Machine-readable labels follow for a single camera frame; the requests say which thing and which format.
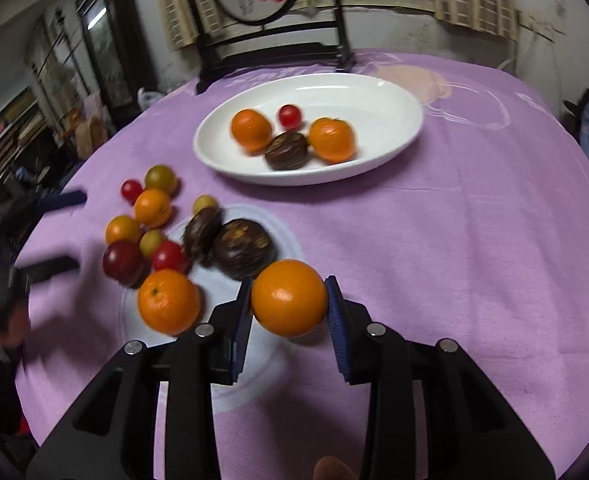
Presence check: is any dark glass cabinet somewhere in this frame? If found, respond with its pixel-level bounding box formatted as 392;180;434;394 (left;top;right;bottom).
73;0;138;123

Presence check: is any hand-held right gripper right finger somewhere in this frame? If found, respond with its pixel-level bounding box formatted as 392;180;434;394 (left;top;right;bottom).
325;276;558;480

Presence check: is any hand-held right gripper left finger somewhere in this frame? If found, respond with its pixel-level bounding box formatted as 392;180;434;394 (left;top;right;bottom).
27;280;253;480

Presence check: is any white plastic bag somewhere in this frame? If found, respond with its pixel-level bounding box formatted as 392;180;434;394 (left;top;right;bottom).
137;87;162;110

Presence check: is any small orange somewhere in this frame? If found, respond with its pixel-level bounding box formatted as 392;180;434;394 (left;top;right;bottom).
308;117;355;164
231;109;271;154
134;188;173;228

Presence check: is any white oval plate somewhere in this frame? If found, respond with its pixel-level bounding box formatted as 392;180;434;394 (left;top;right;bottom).
193;73;424;186

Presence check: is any purple tablecloth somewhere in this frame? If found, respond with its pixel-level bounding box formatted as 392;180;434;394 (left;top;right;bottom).
12;49;589;480

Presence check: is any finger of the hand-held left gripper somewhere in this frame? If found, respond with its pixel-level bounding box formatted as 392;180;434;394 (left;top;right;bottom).
15;256;81;282
33;190;88;212

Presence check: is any yellow-green cherry tomato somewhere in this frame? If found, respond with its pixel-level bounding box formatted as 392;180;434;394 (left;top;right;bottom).
193;194;220;216
145;164;178;196
139;229;166;258

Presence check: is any brown paper bag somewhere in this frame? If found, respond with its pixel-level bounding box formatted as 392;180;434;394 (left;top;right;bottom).
74;116;110;153

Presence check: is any orange cherry tomato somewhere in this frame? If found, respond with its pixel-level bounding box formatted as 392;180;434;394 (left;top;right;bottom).
105;215;142;246

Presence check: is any person's right hand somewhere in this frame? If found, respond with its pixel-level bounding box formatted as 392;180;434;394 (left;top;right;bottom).
313;456;358;480

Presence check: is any dark red tomato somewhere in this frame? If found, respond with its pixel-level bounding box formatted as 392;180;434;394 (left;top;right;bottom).
102;240;146;286

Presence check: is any dark brown passion fruit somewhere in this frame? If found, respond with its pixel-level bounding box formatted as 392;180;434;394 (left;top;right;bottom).
182;207;224;267
264;131;309;171
213;218;274;281

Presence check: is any black wooden chair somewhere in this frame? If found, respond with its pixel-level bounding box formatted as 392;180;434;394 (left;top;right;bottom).
194;0;359;95

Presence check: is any large orange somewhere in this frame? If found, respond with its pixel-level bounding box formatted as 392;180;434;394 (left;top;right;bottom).
138;269;202;337
251;259;328;338

